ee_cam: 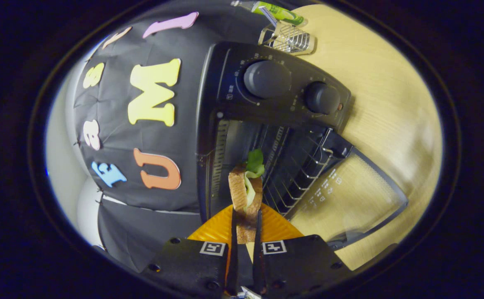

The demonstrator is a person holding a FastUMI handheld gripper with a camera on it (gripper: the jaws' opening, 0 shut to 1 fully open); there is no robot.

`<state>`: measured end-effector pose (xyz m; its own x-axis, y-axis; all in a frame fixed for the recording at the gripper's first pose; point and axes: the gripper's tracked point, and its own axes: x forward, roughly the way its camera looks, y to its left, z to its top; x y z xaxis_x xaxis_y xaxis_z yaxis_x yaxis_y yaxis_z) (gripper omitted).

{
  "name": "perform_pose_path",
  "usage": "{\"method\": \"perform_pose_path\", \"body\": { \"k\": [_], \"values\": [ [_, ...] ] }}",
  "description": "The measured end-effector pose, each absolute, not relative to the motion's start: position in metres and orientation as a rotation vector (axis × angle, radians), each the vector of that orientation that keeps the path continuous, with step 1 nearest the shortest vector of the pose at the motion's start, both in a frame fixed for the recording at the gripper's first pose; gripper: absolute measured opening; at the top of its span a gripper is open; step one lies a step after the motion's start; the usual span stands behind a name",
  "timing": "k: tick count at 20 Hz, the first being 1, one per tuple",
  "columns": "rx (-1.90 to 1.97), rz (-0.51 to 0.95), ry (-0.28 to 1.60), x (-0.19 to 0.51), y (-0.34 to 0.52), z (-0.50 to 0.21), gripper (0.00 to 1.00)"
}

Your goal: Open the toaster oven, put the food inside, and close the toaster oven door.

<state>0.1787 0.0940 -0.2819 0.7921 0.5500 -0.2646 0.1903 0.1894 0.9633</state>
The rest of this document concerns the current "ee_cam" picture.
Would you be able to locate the green label plastic bottle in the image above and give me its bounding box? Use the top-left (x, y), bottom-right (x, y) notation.
top-left (230, 0), bottom-right (305, 26)

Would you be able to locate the black backdrop cloth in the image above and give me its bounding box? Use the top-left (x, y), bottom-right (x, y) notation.
top-left (66, 0), bottom-right (276, 274)

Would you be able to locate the lettuce sandwich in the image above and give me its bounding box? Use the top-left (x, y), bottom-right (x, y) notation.
top-left (228, 149), bottom-right (266, 244)

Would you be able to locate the clear ribbed glass cup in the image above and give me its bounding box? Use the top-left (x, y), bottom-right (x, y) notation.
top-left (259, 21), bottom-right (315, 56)

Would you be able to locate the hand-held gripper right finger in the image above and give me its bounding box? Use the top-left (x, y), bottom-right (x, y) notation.
top-left (252, 203), bottom-right (352, 297)

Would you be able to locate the black toaster oven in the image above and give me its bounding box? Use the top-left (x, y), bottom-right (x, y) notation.
top-left (196, 41), bottom-right (409, 250)

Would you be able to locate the blue white striped straw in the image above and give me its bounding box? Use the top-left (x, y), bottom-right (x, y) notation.
top-left (258, 5), bottom-right (279, 27)

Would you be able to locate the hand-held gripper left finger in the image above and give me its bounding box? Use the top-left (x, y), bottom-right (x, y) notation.
top-left (140, 203), bottom-right (239, 297)

